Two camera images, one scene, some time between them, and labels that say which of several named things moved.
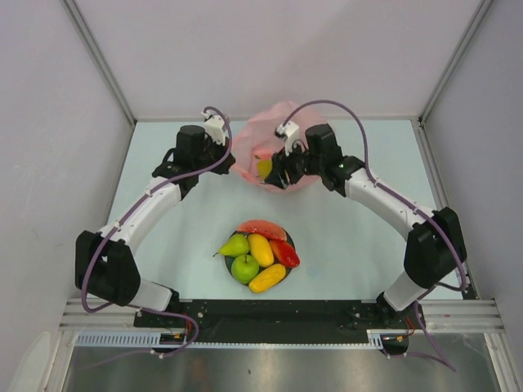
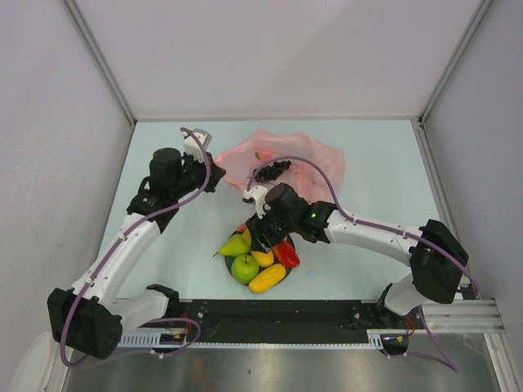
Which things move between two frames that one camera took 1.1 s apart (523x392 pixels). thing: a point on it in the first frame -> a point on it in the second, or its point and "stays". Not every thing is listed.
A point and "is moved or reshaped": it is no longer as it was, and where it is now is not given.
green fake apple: x=244 y=268 stays
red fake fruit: x=286 y=255 stays
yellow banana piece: x=270 y=276 stays
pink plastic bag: x=257 y=137 is moved or reshaped
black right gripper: x=281 y=166 -> x=259 y=232
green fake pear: x=238 y=245 stays
